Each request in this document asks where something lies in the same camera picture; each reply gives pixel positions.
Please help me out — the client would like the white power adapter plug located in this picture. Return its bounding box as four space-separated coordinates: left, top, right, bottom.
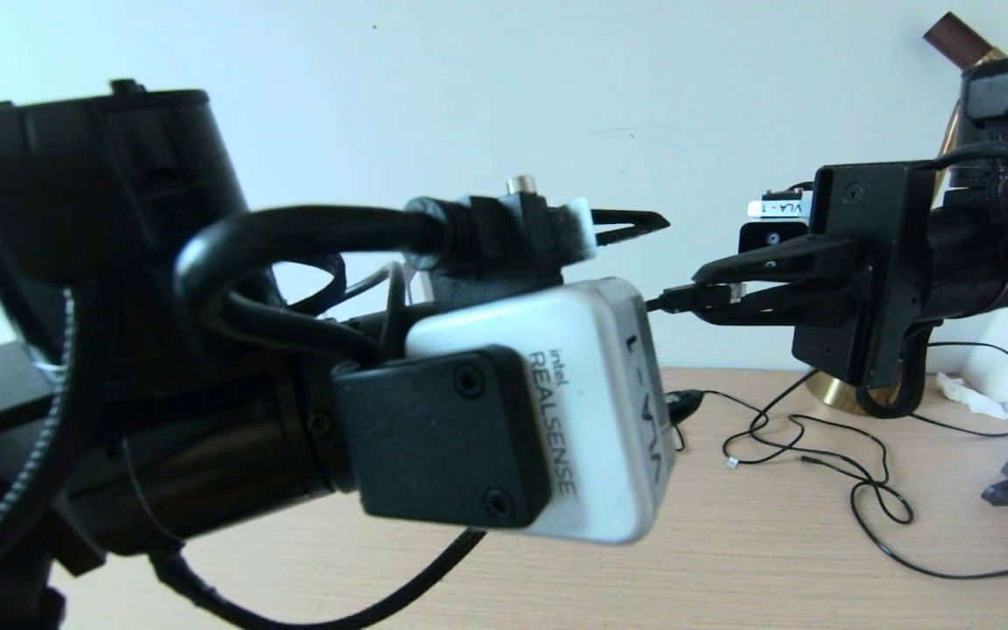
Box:
405 278 676 545

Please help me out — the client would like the brass desk lamp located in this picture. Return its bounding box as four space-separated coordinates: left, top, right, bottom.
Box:
806 12 1008 414

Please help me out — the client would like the long black table cable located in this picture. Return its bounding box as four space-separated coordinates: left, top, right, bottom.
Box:
647 282 746 316

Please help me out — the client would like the crumpled white tissue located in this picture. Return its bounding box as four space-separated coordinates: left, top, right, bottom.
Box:
934 371 1008 422

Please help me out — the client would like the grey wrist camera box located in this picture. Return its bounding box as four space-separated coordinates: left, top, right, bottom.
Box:
738 188 813 256

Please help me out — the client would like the black three-head charging cable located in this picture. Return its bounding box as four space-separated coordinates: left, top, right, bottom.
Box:
670 391 892 487

